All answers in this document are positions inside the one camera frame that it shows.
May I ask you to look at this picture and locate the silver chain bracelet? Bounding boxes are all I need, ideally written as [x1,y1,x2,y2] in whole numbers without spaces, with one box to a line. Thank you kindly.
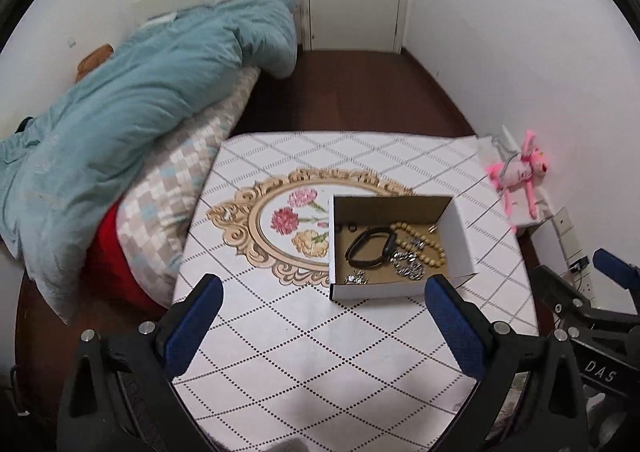
[390,248,426,281]

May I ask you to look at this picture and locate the wooden bead bracelet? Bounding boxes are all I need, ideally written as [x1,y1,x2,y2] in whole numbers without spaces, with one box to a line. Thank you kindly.
[389,221,448,269]

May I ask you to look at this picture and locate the black bracelet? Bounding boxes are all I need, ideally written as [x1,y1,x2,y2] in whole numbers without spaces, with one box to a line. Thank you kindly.
[344,225,399,269]

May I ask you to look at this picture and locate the white cardboard box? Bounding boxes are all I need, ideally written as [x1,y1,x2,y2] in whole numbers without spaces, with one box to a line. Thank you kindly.
[329,195,477,302]

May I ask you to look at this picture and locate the red bed sheet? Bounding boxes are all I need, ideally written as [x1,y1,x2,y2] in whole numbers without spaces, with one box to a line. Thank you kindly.
[81,201,166,316]

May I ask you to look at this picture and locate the checkered pillow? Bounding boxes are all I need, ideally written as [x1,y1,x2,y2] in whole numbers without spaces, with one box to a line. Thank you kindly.
[115,66,260,309]

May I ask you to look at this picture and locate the patterned white tablecloth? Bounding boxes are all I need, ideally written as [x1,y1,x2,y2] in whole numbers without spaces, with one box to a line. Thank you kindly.
[175,132,537,451]

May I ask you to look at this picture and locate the pink panther plush toy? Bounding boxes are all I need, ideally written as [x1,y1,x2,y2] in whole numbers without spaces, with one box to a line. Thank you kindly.
[486,130,551,232]

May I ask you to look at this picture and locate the teal duvet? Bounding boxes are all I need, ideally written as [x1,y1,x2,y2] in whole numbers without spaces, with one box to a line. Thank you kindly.
[1,0,297,323]

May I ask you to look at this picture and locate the brown plush toy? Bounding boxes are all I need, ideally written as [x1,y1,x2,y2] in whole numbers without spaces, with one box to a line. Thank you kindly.
[75,44,114,82]

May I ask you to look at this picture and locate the white wall socket strip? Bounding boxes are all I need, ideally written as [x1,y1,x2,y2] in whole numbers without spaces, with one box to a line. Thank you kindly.
[551,207,596,302]

